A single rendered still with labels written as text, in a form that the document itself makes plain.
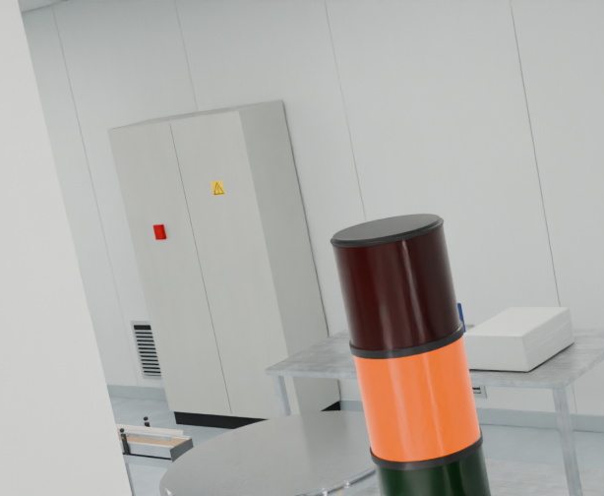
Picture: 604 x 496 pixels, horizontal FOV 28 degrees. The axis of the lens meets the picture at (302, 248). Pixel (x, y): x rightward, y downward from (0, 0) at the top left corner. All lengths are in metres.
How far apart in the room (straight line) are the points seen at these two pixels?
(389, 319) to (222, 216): 7.09
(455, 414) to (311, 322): 7.19
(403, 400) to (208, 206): 7.16
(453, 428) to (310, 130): 7.03
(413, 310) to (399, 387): 0.03
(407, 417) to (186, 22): 7.62
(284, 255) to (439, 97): 1.41
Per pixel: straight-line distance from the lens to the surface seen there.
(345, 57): 7.29
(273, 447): 4.74
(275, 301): 7.49
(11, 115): 2.14
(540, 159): 6.69
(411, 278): 0.52
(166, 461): 5.04
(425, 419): 0.53
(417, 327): 0.52
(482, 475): 0.56
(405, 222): 0.53
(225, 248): 7.66
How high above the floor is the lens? 2.44
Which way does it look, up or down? 10 degrees down
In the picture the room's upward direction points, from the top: 11 degrees counter-clockwise
